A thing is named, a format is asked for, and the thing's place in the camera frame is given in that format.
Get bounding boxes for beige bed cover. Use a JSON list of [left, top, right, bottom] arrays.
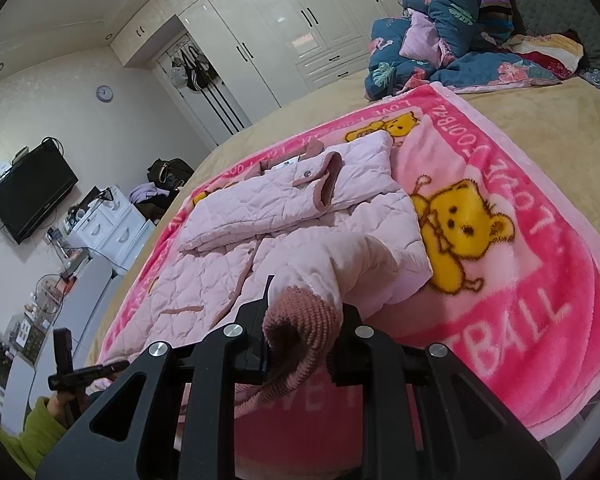
[[86, 72, 600, 363]]

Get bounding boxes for dark bag pile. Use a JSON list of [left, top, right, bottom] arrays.
[[147, 158, 195, 191]]

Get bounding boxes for round wall clock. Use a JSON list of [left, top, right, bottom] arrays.
[[96, 84, 114, 103]]

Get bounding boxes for red yellow folded cloth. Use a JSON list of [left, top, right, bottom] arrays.
[[503, 34, 584, 80]]

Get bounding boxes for person's left hand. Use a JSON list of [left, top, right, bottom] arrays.
[[46, 392, 88, 428]]

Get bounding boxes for pink quilted jacket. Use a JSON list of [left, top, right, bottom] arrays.
[[102, 130, 432, 416]]

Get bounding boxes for white bedroom door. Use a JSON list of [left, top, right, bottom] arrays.
[[156, 32, 252, 148]]

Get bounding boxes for grey white cabinet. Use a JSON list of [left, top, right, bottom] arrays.
[[0, 253, 127, 434]]

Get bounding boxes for hanging bags on door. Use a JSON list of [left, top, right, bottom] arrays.
[[169, 44, 220, 92]]

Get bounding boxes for white drawer dresser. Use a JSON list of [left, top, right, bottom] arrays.
[[68, 185, 155, 273]]

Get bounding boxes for pink bear print blanket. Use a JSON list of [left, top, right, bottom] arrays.
[[92, 81, 600, 480]]

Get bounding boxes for blue floral quilt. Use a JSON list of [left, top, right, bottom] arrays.
[[364, 0, 559, 101]]

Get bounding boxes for white glossy wardrobe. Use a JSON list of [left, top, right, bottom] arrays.
[[111, 0, 401, 122]]

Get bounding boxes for black wall television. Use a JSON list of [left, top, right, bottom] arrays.
[[0, 138, 79, 244]]

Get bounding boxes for green left sleeve forearm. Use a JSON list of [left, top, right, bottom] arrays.
[[0, 396, 67, 479]]

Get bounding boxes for purple cloth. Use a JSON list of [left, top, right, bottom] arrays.
[[129, 182, 170, 204]]

